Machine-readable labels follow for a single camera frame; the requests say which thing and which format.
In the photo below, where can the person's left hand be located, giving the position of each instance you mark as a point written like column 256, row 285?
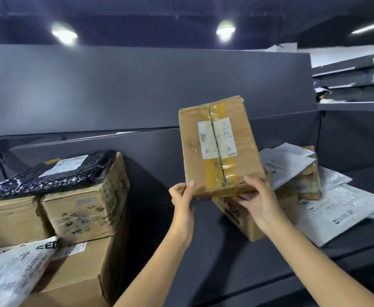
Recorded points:
column 182, row 217

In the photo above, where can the person's right hand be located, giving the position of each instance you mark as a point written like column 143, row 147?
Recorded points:
column 267, row 211

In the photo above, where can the black printed small cardboard box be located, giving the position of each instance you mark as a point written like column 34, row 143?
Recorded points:
column 289, row 204

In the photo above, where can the white bubble mailer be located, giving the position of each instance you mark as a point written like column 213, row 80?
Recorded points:
column 286, row 169

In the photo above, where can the large white poly mailer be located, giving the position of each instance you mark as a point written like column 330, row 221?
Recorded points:
column 334, row 214

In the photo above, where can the white orange-tab poly mailer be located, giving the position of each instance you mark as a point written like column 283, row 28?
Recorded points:
column 292, row 148

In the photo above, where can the long black lettered cardboard box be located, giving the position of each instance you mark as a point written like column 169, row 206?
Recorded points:
column 247, row 140

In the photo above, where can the orange-edged clear mailer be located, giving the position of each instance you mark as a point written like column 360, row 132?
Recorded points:
column 334, row 180

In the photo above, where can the white label tall cardboard box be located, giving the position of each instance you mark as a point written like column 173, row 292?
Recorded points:
column 84, row 214

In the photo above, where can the red logo cardboard box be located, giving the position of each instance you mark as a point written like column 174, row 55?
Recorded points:
column 78, row 278

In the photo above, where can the black bubble mailer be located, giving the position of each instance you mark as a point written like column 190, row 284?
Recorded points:
column 30, row 182

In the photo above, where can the medium brown cardboard box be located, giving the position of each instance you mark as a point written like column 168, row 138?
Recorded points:
column 11, row 220

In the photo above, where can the white black-lettered poly bag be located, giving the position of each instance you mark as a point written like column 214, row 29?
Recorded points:
column 8, row 274

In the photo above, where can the person's left forearm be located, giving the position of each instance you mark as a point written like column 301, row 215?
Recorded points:
column 155, row 274

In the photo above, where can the person's right forearm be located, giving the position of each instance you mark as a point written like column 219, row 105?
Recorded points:
column 318, row 268

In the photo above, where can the fluorescent ceiling tube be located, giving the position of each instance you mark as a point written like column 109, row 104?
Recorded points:
column 372, row 26

